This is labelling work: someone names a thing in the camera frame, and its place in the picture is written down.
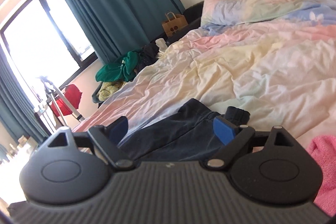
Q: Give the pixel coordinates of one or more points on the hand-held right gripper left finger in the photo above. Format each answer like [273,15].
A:
[118,129]

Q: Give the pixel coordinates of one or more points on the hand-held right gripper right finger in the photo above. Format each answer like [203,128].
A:
[223,130]

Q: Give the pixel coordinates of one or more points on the dark pants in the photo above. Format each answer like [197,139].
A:
[170,134]

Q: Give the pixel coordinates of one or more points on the dark clothes pile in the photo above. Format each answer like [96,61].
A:
[147,58]

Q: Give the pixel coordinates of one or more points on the yellow knit garment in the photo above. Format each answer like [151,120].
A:
[110,90]

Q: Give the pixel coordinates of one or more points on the red garment on hanger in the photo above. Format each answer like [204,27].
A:
[69,95]

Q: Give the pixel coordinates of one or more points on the green garment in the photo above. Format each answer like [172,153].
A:
[115,67]

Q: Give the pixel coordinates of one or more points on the pastel duvet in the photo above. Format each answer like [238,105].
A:
[249,69]

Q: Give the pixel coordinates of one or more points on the white crumpled cloth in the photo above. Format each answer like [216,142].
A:
[160,45]

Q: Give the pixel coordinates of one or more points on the row of cosmetic bottles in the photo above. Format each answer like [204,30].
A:
[23,142]

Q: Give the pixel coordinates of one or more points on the pink fluffy towel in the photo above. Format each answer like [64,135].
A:
[324,161]

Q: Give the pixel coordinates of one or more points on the brown paper bag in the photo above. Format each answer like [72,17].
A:
[174,26]

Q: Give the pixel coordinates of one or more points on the dark framed window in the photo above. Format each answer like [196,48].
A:
[34,43]

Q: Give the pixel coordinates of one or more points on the pastel pillow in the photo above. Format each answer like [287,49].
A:
[249,7]

